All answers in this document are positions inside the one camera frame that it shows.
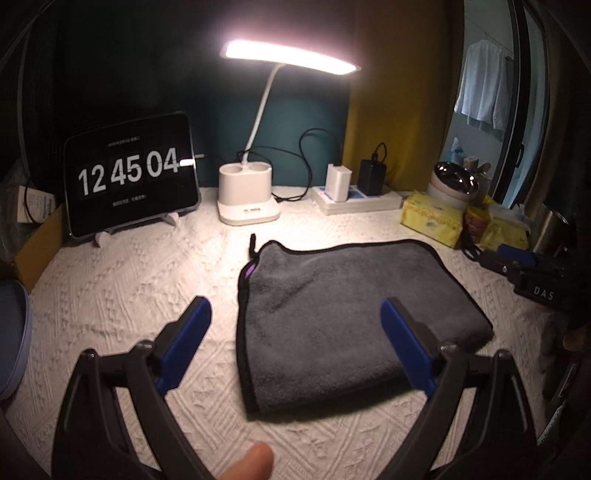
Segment person's thumb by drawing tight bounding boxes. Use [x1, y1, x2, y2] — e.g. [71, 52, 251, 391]
[219, 442, 274, 480]

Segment black scissors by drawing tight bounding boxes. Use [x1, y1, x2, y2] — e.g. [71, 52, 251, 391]
[461, 238, 482, 262]

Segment grey microfibre towel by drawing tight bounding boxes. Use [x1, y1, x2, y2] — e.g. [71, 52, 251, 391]
[235, 239, 494, 414]

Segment black cable on white charger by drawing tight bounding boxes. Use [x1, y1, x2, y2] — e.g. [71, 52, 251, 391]
[234, 127, 344, 203]

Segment blue round container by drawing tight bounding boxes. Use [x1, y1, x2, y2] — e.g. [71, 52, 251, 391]
[0, 280, 32, 400]

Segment small yellow tissue pack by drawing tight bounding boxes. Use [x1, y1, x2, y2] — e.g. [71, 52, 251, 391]
[479, 217, 529, 251]

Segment white USB charger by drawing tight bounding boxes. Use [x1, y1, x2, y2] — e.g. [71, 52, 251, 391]
[325, 164, 352, 203]

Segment red jar yellow lid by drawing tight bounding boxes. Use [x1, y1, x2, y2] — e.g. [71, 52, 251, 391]
[464, 205, 491, 243]

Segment hanging white shirt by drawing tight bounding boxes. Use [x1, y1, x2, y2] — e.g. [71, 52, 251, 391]
[454, 40, 510, 132]

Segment white desk lamp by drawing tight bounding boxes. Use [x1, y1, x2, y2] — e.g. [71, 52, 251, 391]
[217, 39, 361, 226]

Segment tablet showing clock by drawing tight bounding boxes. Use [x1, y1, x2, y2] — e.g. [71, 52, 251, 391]
[64, 112, 200, 239]

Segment white textured table cloth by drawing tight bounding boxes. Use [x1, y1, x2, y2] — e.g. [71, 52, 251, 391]
[4, 184, 555, 480]

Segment white power strip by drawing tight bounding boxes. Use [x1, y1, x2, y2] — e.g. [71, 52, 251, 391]
[311, 185, 403, 216]

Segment white bowl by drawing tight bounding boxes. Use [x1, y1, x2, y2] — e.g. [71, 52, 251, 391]
[427, 184, 469, 212]

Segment black power adapter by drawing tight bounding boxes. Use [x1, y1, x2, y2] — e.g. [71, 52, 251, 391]
[356, 160, 387, 196]

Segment cardboard box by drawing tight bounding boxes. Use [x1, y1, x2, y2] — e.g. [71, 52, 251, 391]
[11, 206, 67, 293]

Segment steel cup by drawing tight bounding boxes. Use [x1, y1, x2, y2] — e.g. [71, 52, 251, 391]
[531, 204, 569, 257]

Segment white tablet stand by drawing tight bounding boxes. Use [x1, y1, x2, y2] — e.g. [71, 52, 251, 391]
[94, 211, 182, 249]

